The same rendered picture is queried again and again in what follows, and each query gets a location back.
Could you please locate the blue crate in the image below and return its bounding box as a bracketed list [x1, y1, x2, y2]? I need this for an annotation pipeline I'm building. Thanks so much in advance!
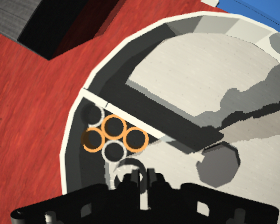
[201, 0, 280, 33]

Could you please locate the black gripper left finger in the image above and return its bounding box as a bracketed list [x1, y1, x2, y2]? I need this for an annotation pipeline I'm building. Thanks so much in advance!
[10, 169, 140, 224]

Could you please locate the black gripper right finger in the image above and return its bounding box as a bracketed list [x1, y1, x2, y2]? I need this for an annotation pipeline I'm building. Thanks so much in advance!
[147, 168, 279, 224]

